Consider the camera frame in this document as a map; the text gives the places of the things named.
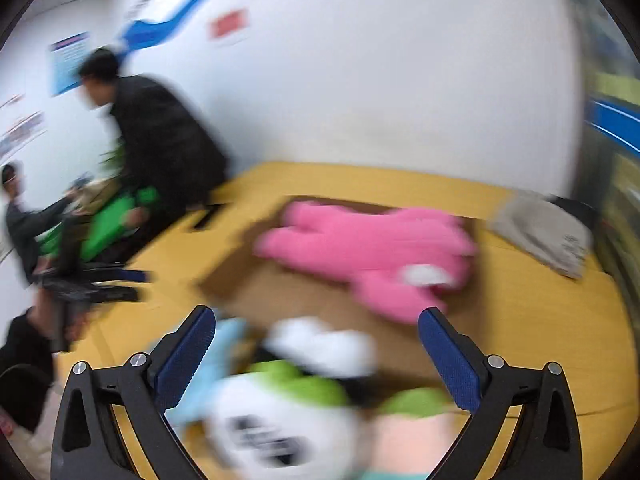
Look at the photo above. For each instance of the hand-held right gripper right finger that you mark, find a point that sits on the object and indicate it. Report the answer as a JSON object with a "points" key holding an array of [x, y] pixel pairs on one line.
{"points": [[450, 365]]}

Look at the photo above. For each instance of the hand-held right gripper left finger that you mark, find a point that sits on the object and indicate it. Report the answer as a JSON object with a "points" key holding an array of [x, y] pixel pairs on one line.
{"points": [[184, 357]]}

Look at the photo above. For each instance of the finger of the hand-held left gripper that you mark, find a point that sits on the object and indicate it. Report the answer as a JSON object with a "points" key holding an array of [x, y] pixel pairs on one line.
{"points": [[125, 276], [117, 294]]}

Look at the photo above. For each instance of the white panda plush toy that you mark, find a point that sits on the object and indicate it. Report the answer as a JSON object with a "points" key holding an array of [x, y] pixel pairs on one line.
{"points": [[285, 420]]}

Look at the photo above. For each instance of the person's left forearm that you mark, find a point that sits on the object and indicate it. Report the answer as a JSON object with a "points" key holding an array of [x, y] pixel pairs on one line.
{"points": [[25, 360]]}

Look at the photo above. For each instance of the wooden desktop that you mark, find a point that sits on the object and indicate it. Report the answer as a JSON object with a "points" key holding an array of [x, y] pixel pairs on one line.
{"points": [[540, 340]]}

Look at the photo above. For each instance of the light blue plush toy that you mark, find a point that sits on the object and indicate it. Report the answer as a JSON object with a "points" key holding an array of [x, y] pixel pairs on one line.
{"points": [[210, 375]]}

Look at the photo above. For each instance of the pink and green plush toy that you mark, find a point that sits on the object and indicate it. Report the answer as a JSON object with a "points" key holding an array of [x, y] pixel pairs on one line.
{"points": [[415, 435]]}

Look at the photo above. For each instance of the green plant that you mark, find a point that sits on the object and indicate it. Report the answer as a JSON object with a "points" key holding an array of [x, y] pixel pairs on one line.
{"points": [[112, 158]]}

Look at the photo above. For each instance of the flat cardboard box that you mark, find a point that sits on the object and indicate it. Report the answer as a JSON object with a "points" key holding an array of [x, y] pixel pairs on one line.
{"points": [[300, 300]]}

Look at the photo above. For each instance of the grey cloth bag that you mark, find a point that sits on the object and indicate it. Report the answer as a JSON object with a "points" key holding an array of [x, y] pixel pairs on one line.
{"points": [[542, 235]]}

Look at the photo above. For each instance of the cluttered shelf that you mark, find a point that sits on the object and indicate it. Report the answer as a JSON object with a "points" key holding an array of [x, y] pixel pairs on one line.
{"points": [[614, 160]]}

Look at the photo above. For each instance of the white and blue wall poster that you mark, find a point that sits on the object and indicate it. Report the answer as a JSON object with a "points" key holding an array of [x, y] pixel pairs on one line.
{"points": [[20, 132]]}

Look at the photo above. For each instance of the red wall sign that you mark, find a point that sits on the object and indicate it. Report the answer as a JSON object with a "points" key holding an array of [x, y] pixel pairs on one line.
{"points": [[230, 24]]}

